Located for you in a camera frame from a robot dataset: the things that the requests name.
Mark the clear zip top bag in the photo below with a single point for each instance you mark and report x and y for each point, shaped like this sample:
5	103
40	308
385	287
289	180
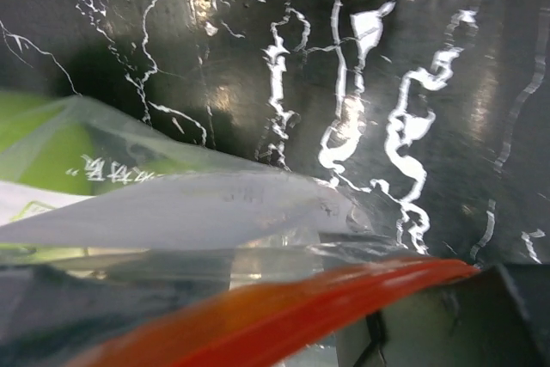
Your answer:
80	269

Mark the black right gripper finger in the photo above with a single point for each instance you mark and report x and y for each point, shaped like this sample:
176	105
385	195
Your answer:
499	317

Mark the green fake apple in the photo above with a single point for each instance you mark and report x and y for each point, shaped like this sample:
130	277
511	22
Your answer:
79	146

